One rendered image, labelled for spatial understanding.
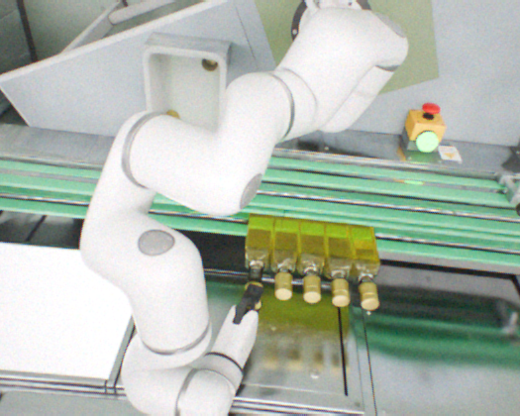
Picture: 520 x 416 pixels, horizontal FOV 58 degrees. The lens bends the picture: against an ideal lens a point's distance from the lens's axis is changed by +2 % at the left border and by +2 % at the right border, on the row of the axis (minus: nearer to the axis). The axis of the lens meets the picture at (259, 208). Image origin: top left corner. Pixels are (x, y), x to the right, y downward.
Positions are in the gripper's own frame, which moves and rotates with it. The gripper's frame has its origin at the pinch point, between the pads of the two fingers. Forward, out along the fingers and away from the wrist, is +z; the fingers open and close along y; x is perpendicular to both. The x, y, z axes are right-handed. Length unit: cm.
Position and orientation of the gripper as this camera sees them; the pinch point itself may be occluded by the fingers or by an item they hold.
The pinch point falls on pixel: (253, 300)
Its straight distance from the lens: 90.4
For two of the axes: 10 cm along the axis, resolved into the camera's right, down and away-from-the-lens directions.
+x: -9.4, -2.7, 2.1
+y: 0.8, -7.7, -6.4
